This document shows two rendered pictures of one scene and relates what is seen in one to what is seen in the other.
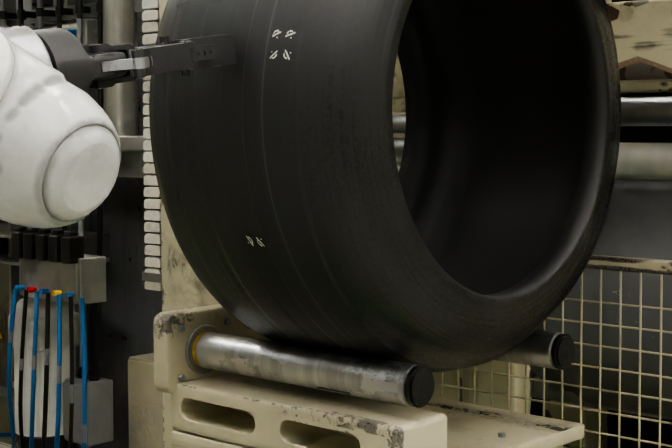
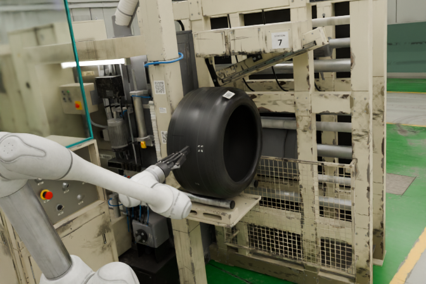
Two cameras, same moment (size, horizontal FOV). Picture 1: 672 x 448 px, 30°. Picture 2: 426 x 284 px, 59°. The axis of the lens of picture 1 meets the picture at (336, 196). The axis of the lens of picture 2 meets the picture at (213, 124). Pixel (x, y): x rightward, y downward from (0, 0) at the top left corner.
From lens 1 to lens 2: 0.82 m
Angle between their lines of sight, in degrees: 14
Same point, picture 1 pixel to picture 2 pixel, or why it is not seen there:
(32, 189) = (180, 216)
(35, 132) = (180, 207)
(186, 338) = not seen: hidden behind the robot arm
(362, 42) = (217, 146)
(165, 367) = not seen: hidden behind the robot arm
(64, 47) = (164, 168)
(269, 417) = (200, 212)
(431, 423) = (235, 210)
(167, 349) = not seen: hidden behind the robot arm
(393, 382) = (227, 205)
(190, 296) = (172, 180)
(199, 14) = (178, 138)
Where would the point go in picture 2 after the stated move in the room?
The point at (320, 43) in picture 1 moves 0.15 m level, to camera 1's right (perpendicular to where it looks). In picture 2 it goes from (208, 148) to (239, 142)
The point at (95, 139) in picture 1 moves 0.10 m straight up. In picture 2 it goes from (189, 205) to (186, 180)
